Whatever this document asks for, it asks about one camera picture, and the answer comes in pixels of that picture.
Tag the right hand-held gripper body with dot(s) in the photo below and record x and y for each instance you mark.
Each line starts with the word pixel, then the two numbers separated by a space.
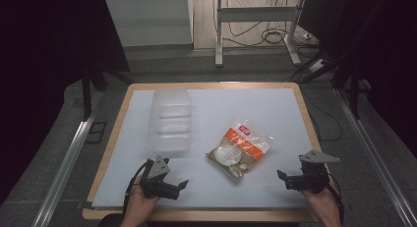
pixel 311 178

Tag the orange and clear snack packet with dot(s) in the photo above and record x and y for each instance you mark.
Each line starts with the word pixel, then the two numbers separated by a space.
pixel 238 150

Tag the person's left hand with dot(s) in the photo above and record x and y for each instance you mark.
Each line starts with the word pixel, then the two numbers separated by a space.
pixel 141 204

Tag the grey cabinet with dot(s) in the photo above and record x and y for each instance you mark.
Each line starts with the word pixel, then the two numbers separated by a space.
pixel 149 22

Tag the black floor grate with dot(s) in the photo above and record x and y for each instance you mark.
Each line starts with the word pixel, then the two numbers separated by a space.
pixel 96 132

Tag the white metal stand frame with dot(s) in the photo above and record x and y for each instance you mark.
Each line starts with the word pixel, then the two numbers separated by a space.
pixel 259 14

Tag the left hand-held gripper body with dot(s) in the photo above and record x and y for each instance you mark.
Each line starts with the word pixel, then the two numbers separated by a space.
pixel 157 182

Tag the black metal stand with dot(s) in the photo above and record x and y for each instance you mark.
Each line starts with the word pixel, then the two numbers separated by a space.
pixel 353 89
pixel 86 92

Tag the aluminium floor rail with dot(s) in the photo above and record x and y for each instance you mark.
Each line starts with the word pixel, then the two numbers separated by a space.
pixel 65 161
pixel 377 161

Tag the white power strip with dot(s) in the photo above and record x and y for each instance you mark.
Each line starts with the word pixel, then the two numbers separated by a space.
pixel 317 65

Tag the clear plastic container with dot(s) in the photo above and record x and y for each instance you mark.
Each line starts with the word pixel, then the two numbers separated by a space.
pixel 170 120

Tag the white table mat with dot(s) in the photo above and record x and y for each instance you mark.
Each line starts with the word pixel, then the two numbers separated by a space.
pixel 209 109

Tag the person's right hand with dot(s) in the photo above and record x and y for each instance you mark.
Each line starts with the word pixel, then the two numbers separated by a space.
pixel 319 199

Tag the dark curtain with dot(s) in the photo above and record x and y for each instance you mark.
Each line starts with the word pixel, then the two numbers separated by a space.
pixel 49 56
pixel 387 56

